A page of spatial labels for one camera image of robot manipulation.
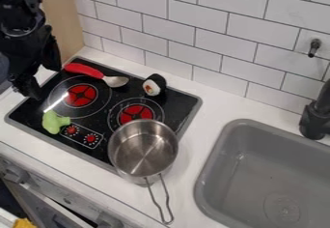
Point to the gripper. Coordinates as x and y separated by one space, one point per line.
23 50

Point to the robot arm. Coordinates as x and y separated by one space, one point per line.
17 3

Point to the green toy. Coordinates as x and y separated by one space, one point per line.
53 122

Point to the toy stove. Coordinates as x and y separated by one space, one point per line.
107 106

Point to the silver pot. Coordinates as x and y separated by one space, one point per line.
142 148

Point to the black tap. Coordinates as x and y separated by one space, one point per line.
316 116

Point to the tan board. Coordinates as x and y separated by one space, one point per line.
62 16

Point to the black toy sushi roll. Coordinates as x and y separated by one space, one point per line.
155 83

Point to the toy sink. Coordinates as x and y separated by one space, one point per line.
266 180

